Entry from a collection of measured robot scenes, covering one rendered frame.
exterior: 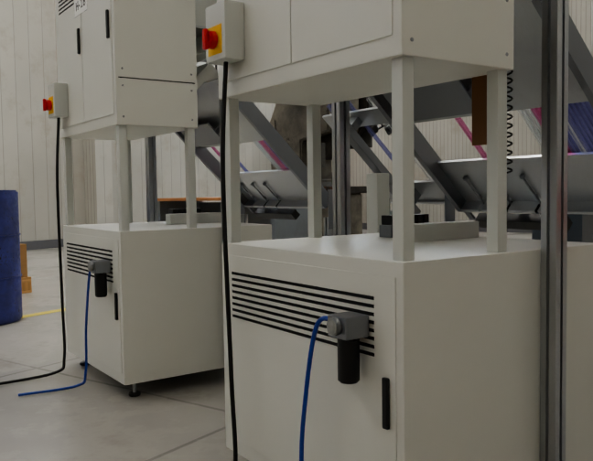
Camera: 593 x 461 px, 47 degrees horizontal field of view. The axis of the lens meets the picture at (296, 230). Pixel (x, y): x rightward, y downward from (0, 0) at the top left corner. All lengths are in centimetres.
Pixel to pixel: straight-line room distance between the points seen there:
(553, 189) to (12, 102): 911
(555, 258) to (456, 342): 31
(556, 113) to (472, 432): 69
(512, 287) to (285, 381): 56
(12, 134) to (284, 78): 867
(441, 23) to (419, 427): 77
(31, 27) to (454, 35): 940
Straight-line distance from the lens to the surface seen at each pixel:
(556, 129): 158
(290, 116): 814
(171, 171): 1196
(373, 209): 252
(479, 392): 150
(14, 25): 1042
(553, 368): 163
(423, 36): 136
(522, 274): 156
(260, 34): 171
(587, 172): 206
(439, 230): 185
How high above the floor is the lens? 75
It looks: 3 degrees down
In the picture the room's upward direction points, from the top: 1 degrees counter-clockwise
